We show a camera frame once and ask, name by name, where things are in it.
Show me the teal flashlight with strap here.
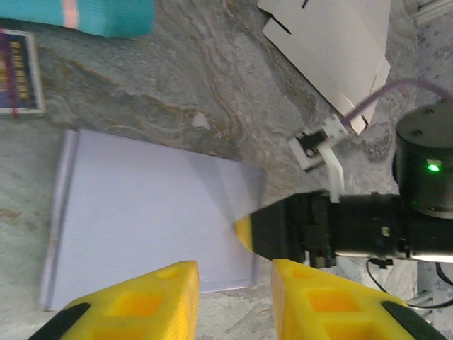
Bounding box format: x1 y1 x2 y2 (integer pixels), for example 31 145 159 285
0 0 156 39

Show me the lavender paper box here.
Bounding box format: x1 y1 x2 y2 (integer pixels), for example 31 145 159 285
39 129 268 312

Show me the small printed card box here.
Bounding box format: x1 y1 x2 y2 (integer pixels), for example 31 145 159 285
0 28 47 120

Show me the aluminium side rail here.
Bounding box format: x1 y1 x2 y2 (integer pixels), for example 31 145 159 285
413 0 453 26

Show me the beige paper box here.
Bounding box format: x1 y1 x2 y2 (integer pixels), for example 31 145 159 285
257 0 392 135

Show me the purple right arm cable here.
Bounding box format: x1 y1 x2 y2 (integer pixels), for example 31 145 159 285
341 78 453 130

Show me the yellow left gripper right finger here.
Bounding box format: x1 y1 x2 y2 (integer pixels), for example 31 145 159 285
271 258 449 340

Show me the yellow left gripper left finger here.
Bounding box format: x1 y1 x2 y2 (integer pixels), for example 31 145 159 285
35 260 200 340

